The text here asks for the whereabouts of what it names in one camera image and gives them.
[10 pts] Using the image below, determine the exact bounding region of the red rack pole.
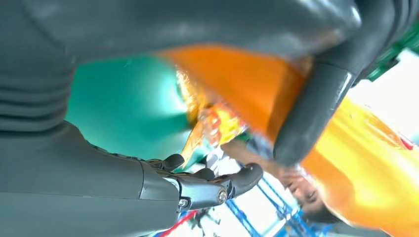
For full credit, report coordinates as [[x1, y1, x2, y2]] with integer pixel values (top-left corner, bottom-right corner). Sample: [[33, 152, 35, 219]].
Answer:
[[157, 210, 199, 237]]

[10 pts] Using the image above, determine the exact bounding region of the person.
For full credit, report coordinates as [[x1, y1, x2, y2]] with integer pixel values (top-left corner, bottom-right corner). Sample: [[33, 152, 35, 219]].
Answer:
[[219, 137, 341, 226]]

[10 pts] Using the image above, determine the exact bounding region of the yellow taped cardboard sheet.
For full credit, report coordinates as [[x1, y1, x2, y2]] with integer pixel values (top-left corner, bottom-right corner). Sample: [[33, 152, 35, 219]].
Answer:
[[176, 69, 419, 237]]

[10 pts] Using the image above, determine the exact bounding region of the blue metal shelving rack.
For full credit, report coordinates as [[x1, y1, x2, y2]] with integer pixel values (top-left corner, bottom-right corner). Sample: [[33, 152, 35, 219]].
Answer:
[[226, 176, 335, 237]]

